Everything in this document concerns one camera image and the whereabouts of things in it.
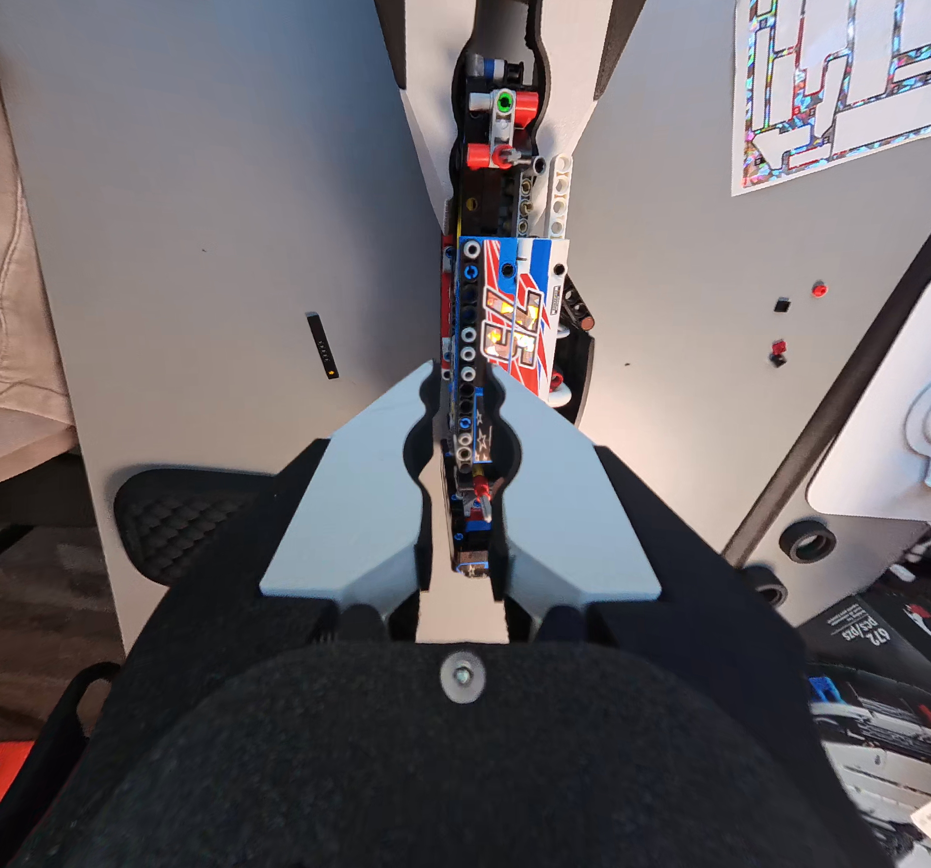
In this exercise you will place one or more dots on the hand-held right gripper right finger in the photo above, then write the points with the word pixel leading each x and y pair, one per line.
pixel 574 511

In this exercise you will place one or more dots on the lego set cardboard box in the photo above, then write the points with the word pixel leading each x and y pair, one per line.
pixel 873 737

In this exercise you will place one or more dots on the holographic sticker sheet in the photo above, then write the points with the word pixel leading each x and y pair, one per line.
pixel 865 10

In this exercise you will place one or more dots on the black lego tile yellow arrow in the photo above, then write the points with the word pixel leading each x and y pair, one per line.
pixel 322 344

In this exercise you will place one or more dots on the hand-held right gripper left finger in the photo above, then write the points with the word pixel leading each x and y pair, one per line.
pixel 349 511

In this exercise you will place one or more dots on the person's beige sweatshirt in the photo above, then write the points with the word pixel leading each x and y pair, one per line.
pixel 29 337

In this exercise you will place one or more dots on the blue white lego race car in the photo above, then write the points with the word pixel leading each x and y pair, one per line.
pixel 524 286

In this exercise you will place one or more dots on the orange traffic cone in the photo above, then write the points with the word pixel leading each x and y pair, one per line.
pixel 14 773

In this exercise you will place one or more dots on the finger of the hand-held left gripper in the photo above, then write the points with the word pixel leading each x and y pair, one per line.
pixel 574 24
pixel 429 46

